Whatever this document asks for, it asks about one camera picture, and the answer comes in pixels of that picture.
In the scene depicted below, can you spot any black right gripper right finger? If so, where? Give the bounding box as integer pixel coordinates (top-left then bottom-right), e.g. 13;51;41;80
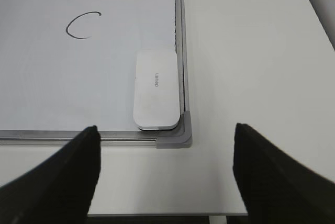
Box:
232;123;334;223

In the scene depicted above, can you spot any white rectangular whiteboard eraser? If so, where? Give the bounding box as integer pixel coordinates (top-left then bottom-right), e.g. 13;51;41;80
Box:
133;49;181;130

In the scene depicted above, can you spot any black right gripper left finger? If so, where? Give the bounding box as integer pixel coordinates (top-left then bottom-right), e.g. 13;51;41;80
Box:
1;126;101;223

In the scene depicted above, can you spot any grey framed whiteboard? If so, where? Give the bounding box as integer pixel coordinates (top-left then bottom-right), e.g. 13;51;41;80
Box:
1;0;192;149

